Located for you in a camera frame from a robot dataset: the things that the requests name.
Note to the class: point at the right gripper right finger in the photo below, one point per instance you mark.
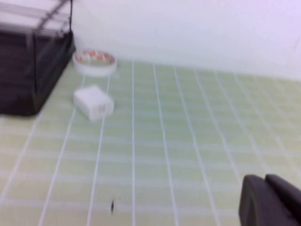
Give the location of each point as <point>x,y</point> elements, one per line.
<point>289,200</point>

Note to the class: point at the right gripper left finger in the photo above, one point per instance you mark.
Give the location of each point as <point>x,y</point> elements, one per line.
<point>256,204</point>

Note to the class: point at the green grid table mat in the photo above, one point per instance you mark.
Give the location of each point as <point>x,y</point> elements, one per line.
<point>164,141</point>

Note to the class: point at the small black speck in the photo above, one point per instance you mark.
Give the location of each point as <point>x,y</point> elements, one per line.
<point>112,206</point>

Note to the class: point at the white tape roll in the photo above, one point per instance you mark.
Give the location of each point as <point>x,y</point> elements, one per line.
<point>94,70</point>

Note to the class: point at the black plastic drain tray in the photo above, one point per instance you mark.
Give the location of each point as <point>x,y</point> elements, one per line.
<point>23,70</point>

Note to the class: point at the white USB wall charger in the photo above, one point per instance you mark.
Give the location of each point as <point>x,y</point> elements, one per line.
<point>94,103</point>

